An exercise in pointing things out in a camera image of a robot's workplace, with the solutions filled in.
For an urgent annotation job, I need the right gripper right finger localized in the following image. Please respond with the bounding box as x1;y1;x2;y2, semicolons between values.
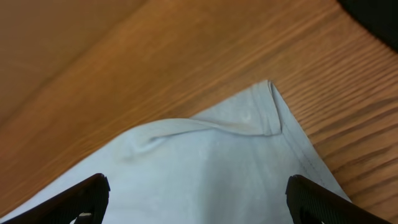
285;175;391;224

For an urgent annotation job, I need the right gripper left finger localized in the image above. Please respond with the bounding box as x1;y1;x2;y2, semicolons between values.
4;173;110;224

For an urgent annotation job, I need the light blue t-shirt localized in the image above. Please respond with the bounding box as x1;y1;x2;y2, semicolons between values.
8;81;345;223

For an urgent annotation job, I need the black t-shirt on right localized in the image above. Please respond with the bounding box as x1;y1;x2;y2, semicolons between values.
338;0;397;52

